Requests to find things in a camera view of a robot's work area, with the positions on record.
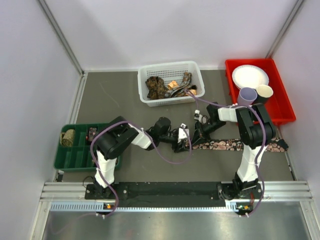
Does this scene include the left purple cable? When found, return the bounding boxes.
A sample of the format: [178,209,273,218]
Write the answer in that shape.
[90,120,193,219]

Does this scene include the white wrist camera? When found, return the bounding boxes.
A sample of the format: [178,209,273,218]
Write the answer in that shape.
[194,109,208,124]
[177,123,190,143]

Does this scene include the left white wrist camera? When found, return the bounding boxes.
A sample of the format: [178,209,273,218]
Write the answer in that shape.
[177,123,190,143]

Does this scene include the rolled purple floral tie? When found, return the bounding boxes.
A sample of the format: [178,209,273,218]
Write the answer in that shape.
[86,127,98,145]

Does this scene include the white slotted cable duct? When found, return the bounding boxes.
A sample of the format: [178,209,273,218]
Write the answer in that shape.
[50,201,240,213]

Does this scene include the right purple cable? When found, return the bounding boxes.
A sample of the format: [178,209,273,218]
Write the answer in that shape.
[183,89,267,217]

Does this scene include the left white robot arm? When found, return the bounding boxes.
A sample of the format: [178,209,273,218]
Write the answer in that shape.
[90,116,192,199]

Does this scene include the white plastic basket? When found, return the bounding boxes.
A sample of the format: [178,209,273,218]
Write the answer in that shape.
[137,60,205,107]

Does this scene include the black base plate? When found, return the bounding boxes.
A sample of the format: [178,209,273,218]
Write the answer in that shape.
[84,181,262,208]

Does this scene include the red plastic bin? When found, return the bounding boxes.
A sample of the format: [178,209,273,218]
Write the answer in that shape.
[225,58,296,126]

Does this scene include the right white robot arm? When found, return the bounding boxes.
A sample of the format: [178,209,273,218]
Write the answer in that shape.
[191,102,276,200]

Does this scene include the green divided organizer tray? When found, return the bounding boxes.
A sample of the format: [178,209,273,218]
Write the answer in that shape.
[53,123,108,173]

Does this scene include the white paper plates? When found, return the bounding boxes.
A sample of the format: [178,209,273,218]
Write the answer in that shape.
[231,64,269,90]

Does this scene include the aluminium frame rail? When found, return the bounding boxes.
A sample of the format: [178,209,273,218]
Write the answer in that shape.
[40,181,313,202]

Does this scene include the black paper cup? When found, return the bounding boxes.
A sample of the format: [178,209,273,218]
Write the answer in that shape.
[254,84,274,104]

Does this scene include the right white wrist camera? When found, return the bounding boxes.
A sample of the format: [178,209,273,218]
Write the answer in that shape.
[194,109,208,124]

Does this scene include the grey orange pattern tie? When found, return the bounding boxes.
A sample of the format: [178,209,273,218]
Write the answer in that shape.
[164,72,198,98]

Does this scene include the rolled olive green tie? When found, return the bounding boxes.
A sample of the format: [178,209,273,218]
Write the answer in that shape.
[59,129,76,147]

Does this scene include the lilac paper cup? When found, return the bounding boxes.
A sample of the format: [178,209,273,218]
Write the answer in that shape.
[237,87,258,106]

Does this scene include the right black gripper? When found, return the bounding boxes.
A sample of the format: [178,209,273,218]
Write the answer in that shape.
[190,120,227,148]

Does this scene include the brown leaf pattern tie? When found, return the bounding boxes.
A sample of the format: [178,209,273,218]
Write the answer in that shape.
[145,76,168,100]

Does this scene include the purple cable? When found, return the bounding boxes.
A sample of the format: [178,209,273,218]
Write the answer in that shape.
[90,120,193,219]
[183,89,267,217]

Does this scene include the pink floral dark tie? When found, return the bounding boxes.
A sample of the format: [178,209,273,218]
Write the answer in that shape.
[192,137,289,153]

